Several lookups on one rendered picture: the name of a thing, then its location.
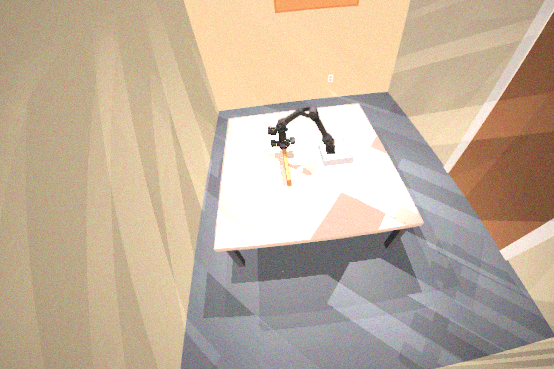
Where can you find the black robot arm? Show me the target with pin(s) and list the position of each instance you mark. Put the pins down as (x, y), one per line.
(281, 128)

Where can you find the wooden board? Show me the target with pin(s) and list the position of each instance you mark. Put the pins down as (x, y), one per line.
(286, 167)

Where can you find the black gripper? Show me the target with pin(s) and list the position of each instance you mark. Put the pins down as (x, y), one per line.
(274, 142)

